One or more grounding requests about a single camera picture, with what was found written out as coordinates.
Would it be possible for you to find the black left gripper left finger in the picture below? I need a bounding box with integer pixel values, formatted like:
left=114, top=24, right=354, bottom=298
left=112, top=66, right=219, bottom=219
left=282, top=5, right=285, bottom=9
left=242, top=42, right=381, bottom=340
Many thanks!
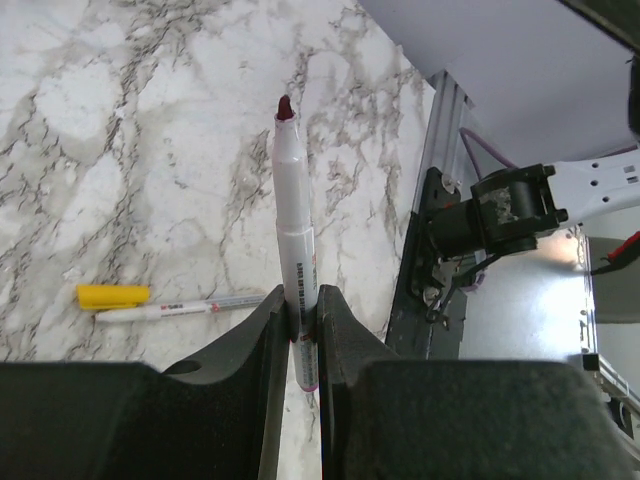
left=1, top=288, right=289, bottom=479

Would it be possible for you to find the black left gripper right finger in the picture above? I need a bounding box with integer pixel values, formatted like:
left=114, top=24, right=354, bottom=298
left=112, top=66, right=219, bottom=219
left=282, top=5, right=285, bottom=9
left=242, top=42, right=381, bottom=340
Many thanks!
left=317, top=285, right=633, bottom=479

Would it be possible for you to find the purple pen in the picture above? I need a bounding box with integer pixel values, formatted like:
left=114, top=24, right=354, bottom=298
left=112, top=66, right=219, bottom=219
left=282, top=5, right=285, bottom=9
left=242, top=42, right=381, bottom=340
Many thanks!
left=272, top=95, right=319, bottom=392

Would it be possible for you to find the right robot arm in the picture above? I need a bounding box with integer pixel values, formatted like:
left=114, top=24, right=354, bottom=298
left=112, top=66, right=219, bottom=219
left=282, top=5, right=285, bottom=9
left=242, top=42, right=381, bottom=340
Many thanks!
left=417, top=1, right=639, bottom=260

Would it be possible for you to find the yellow pen cap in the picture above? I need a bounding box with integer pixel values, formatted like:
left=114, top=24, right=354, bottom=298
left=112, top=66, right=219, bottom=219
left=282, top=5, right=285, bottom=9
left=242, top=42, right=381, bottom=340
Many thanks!
left=76, top=285, right=151, bottom=310

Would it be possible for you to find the black mounting rail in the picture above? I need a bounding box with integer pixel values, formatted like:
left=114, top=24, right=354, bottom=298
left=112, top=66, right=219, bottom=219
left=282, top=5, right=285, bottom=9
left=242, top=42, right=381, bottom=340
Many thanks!
left=385, top=167, right=485, bottom=359

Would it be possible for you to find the aluminium frame rail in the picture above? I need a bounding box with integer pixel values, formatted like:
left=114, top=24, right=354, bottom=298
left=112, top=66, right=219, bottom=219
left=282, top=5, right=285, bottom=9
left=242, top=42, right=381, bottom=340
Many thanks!
left=417, top=69, right=640, bottom=431

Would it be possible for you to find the yellow pen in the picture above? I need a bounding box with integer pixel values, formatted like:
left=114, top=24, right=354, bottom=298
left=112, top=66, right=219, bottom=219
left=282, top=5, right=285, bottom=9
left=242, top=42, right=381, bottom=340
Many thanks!
left=94, top=295, right=264, bottom=323

